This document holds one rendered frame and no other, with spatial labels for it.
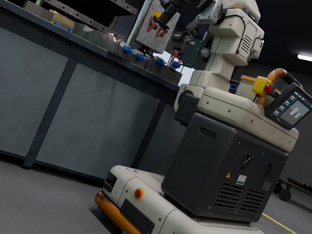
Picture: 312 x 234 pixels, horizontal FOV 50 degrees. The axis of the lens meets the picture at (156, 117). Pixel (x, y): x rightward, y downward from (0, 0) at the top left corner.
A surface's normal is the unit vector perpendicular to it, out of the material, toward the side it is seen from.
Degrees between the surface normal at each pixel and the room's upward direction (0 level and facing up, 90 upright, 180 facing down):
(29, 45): 90
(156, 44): 90
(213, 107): 90
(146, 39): 90
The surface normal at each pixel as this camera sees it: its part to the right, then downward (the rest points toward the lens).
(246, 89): -0.69, -0.24
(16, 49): 0.44, 0.23
